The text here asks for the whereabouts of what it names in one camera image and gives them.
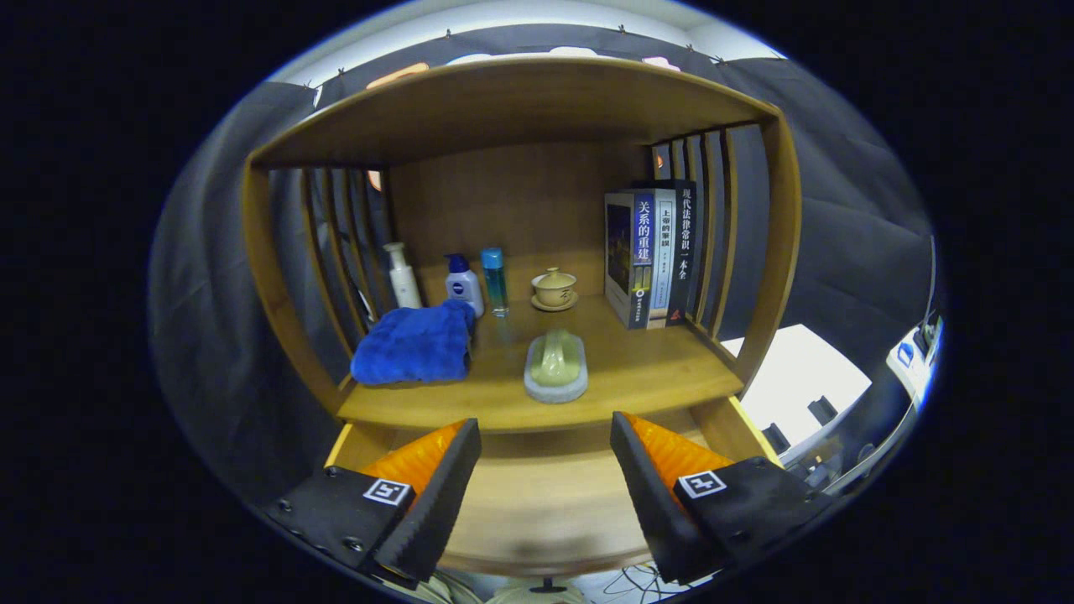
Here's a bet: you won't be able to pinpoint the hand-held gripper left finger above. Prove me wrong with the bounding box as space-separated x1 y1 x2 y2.
267 418 483 590

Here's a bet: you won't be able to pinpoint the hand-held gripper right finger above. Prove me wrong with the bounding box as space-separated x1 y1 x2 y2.
610 411 836 586

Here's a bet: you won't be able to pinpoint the wooden drawer with black knob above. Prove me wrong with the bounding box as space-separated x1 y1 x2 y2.
323 394 785 592

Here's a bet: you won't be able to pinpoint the green-handled scrub brush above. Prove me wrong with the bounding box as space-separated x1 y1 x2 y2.
524 329 589 404

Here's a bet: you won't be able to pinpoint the white side cabinet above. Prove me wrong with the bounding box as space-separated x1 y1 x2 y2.
722 325 873 471

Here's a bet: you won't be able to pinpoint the blue plush towel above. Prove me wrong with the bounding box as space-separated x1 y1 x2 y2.
350 299 477 387

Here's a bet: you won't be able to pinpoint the white bottle with blue cap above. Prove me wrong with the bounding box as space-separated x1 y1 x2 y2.
444 253 485 318

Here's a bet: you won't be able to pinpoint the white pump bottle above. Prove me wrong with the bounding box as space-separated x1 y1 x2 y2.
383 242 424 310

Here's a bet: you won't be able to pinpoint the teal clear bottle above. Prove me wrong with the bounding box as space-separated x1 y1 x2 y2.
480 247 510 318

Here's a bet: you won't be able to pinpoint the beige lidded teacup with saucer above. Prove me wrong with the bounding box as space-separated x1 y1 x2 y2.
530 267 579 313

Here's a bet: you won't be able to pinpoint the book with pale spine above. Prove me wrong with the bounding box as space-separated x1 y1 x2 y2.
650 188 677 324

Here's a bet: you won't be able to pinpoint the book with dark photo cover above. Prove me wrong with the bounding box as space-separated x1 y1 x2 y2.
604 190 655 330

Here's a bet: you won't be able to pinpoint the book with black spine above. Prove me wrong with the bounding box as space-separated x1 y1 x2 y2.
671 179 698 318

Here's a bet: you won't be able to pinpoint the white desk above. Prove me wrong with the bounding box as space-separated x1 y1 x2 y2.
887 315 945 404

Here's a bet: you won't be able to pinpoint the black floor cables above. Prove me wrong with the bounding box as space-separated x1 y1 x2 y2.
600 564 672 601

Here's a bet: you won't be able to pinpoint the wooden cabinet frame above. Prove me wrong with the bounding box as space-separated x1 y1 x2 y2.
242 55 802 437

